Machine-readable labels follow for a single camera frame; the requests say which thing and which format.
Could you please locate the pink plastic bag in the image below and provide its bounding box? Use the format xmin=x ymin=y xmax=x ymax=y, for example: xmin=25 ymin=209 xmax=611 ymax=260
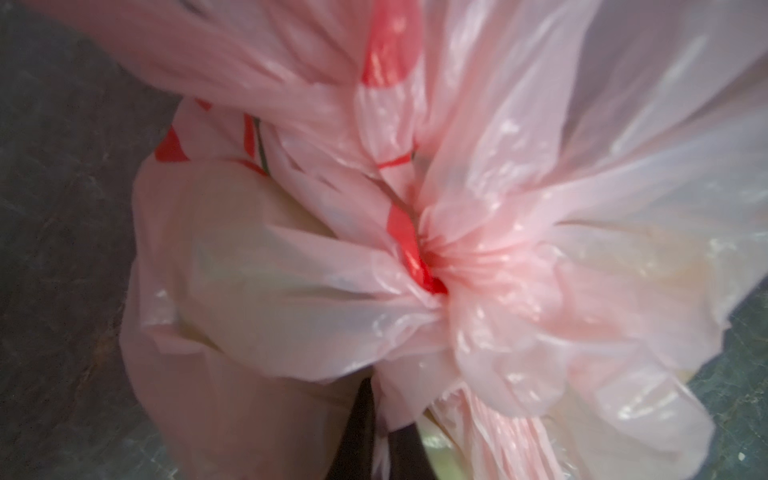
xmin=35 ymin=1 xmax=767 ymax=479

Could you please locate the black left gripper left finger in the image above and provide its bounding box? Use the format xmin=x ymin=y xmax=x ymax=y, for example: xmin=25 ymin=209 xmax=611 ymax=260
xmin=325 ymin=379 xmax=376 ymax=480

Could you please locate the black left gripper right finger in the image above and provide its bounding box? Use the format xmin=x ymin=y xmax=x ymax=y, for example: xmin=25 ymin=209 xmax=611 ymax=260
xmin=388 ymin=423 xmax=437 ymax=480

